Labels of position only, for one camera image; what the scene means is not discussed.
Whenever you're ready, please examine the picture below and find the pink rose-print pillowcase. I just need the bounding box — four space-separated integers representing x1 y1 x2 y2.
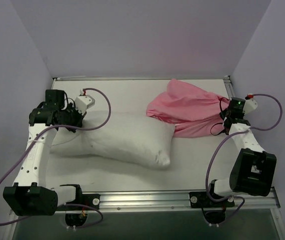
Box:
146 79 230 138

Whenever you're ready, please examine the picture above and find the white pillow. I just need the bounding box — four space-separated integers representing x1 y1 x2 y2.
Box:
50 111 175 169

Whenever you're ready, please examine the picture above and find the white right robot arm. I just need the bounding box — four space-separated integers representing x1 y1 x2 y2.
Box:
204 94 277 207

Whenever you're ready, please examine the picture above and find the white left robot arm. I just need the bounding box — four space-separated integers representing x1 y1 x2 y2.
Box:
3 89 95 217

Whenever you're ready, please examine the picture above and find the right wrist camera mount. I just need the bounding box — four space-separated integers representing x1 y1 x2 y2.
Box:
243 94 258 115

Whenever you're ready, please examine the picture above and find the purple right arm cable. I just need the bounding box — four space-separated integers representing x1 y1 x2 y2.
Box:
205 92 283 223

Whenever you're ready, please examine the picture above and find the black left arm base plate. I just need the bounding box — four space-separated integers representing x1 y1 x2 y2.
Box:
66 193 101 211

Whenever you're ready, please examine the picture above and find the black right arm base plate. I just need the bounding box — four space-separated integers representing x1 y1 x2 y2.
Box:
188 191 235 209

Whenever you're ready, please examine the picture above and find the front aluminium rail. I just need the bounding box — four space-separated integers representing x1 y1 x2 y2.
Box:
9 187 281 216

